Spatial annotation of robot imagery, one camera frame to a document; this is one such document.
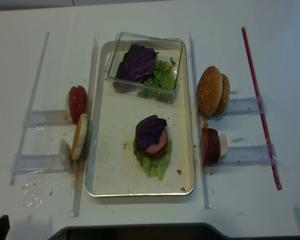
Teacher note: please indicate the purple cabbage leaf in container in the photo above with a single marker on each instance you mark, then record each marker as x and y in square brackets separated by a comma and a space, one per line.
[137, 64]

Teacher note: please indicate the clear holder lower right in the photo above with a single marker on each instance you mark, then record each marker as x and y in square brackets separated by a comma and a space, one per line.
[258, 155]

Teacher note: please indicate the red meat patty stack right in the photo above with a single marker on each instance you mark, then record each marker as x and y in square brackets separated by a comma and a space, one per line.
[210, 145]

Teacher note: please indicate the white pusher block lower left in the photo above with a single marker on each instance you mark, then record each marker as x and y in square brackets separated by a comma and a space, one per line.
[64, 153]

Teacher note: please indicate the sesame bun top front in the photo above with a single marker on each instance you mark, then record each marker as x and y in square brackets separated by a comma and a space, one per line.
[209, 91]

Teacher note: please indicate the clear holder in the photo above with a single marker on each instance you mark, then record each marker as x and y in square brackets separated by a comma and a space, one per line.
[32, 164]
[245, 106]
[46, 118]
[258, 155]

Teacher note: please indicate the sesame bun top rear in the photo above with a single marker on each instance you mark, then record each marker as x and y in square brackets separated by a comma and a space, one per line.
[225, 95]

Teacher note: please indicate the clear rail far left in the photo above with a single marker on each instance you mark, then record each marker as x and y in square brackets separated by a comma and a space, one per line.
[30, 107]

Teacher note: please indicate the clear plastic container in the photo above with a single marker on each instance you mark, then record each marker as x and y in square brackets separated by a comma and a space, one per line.
[166, 49]

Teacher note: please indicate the green lettuce under stack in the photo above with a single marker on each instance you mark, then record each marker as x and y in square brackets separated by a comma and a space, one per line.
[154, 166]

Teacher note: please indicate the white metal tray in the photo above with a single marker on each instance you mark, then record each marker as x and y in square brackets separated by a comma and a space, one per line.
[112, 169]

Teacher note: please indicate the clear holder upper right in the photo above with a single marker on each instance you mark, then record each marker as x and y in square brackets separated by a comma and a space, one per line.
[245, 106]

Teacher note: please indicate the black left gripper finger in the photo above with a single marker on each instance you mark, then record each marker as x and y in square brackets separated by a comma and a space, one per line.
[4, 226]

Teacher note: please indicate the bun bottom half left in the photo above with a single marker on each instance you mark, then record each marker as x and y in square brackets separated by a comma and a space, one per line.
[79, 137]

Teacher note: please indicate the clear holder upper left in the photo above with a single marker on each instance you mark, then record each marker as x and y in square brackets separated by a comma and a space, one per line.
[46, 118]

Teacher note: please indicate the clear holder lower left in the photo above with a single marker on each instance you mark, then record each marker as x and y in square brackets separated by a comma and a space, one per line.
[32, 164]

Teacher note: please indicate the white cheese slice right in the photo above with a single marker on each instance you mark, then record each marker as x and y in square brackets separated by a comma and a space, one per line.
[223, 145]

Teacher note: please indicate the red tomato slices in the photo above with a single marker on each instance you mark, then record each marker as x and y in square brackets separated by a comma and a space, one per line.
[77, 100]

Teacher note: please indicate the clear rail right of tray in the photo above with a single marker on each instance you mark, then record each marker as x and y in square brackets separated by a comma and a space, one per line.
[203, 170]

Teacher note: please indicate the red plastic rail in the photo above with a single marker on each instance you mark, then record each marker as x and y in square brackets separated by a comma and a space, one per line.
[270, 148]

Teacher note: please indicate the pink meat patty slices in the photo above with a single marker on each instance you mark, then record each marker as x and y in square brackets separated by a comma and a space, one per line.
[156, 150]

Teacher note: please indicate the sesame bun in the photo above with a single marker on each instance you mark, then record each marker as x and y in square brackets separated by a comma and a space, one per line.
[225, 95]
[209, 91]

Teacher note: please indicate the green lettuce in container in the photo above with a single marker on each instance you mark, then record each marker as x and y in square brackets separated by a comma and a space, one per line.
[163, 80]

